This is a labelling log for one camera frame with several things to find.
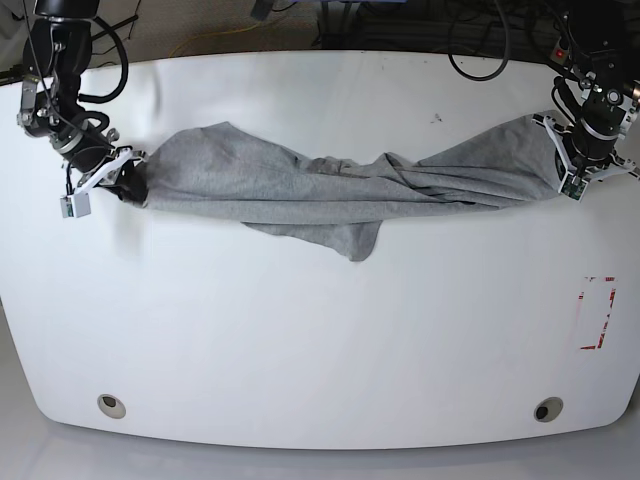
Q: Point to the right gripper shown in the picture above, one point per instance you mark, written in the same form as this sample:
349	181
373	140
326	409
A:
86	155

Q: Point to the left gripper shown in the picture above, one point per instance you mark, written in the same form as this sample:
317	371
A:
583	155

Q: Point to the grey T-shirt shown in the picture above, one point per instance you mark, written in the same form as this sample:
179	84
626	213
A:
224	173

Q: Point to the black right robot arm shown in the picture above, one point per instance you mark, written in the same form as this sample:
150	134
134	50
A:
57	52

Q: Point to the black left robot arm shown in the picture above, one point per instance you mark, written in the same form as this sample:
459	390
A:
599	86

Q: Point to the power strip with red light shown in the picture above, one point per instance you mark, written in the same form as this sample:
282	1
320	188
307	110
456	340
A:
559	55

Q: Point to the red tape rectangle marker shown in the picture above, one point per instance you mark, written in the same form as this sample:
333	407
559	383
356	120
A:
594	311

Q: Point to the black tripod rod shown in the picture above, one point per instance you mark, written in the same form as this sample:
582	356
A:
11	48

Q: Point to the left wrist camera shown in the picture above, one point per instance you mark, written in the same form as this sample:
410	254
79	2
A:
573	186

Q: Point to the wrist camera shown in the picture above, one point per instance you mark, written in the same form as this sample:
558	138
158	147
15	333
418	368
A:
573	186
75	205

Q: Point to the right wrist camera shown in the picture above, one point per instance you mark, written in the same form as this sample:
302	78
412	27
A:
75	205

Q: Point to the left table cable grommet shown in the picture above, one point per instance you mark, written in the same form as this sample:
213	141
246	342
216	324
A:
111	406

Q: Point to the table cable grommet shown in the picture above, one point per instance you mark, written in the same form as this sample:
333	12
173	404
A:
548	409
111	406

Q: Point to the right table cable grommet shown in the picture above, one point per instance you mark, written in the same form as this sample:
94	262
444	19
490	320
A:
548	409

